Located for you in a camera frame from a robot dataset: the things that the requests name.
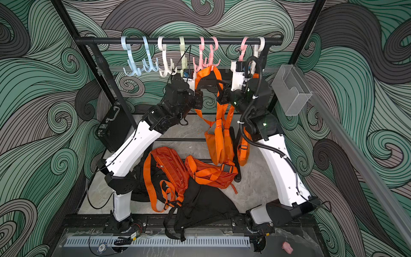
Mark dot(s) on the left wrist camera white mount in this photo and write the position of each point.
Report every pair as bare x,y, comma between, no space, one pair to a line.
189,76

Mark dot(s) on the black perforated wall bracket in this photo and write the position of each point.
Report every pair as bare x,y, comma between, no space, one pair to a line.
209,82

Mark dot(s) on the black box on wall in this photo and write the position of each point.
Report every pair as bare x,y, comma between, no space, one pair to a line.
114,128

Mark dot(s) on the orange tote bag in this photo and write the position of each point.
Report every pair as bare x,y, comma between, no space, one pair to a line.
214,135

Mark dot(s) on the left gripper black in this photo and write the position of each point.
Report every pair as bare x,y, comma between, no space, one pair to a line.
197,99

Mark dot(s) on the red orange black backpack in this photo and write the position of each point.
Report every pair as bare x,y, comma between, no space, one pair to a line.
162,180

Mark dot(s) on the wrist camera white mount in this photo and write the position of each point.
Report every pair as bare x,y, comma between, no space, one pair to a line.
189,76
240,74

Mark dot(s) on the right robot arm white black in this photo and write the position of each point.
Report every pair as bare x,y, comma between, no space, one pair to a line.
262,130

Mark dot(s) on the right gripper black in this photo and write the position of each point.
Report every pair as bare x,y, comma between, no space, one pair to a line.
227,94

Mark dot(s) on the white hook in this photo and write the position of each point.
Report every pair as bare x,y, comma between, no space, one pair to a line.
167,69
257,49

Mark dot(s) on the white slotted cable duct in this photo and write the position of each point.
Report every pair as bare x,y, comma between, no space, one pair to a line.
161,241

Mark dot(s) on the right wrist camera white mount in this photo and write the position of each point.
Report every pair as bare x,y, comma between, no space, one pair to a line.
240,74

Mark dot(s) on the pink small object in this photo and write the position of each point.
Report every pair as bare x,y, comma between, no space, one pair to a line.
287,247

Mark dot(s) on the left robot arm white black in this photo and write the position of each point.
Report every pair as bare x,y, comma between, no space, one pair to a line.
179,99

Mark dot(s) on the black clothes rack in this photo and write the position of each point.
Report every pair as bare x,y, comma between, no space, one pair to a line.
102,63

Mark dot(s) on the light blue hook outer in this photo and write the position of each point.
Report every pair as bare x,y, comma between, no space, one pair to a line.
135,71

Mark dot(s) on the pink hook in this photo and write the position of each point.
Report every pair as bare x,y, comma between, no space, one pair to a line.
213,48
201,63
243,51

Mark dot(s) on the white hook left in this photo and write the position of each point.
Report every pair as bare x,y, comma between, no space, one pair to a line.
167,69

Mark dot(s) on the pale green hook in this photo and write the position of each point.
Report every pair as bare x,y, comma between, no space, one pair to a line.
183,59

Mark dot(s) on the light blue hook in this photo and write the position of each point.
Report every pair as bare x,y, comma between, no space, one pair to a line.
135,71
148,65

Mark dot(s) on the white hook right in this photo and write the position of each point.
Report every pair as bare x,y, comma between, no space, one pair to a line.
257,49

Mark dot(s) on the clear mesh wall bin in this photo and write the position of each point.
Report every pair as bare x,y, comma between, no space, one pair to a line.
292,89

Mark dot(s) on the orange fanny pack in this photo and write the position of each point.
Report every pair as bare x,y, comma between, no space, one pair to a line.
244,147

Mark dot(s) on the light blue hook inner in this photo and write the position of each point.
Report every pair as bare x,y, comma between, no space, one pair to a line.
148,65

